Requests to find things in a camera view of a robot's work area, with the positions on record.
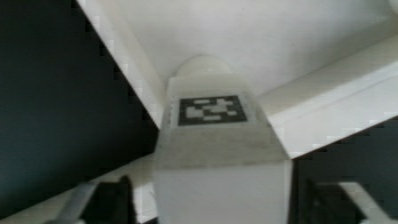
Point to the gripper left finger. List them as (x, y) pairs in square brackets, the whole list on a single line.
[(99, 204)]

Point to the white front fence bar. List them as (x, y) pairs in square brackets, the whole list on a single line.
[(34, 204)]

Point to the white square tabletop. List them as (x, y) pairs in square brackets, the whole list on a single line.
[(311, 48)]

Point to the white table leg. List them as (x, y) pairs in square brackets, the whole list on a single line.
[(222, 166)]

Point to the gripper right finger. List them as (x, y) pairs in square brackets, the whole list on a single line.
[(337, 203)]

